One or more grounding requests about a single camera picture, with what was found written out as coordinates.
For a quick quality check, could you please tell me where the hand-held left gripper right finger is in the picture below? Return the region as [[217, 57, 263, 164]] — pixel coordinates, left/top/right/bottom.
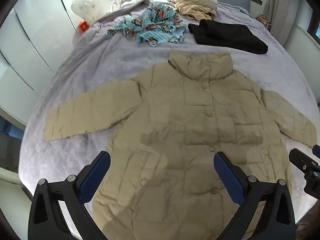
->
[[214, 151, 297, 240]]

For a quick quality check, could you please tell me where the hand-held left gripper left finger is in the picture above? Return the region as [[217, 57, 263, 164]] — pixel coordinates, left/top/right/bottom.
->
[[28, 151, 111, 240]]

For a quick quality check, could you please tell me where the beige puffer jacket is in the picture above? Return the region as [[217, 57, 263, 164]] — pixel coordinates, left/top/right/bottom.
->
[[44, 50, 317, 240]]

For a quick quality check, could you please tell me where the blue storage box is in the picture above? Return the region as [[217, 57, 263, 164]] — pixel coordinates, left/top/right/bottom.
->
[[4, 122, 25, 141]]

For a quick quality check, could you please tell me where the lilac plush blanket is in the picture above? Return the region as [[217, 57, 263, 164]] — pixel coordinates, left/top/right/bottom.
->
[[19, 0, 317, 240]]

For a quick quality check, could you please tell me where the window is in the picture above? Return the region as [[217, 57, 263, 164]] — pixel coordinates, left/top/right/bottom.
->
[[297, 10, 320, 42]]

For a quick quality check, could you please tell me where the black folded garment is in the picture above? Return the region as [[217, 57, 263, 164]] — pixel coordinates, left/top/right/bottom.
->
[[188, 19, 269, 55]]

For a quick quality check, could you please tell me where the grey curtain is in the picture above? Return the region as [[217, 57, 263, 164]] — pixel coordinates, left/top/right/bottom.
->
[[269, 0, 313, 46]]

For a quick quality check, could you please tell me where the white wardrobe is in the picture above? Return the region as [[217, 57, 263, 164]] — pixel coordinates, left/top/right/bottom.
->
[[0, 0, 84, 122]]

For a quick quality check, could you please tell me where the blue monkey print pajamas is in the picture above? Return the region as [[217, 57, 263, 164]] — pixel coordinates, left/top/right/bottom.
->
[[107, 1, 187, 47]]

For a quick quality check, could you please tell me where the grey duvet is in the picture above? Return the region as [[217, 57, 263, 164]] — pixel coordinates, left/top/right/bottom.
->
[[97, 0, 151, 23]]

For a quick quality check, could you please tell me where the cream striped garment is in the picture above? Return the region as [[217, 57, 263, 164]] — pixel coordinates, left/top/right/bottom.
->
[[168, 0, 217, 22]]

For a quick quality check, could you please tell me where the white printed plastic bag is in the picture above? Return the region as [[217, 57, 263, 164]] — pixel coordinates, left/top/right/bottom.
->
[[71, 0, 98, 22]]

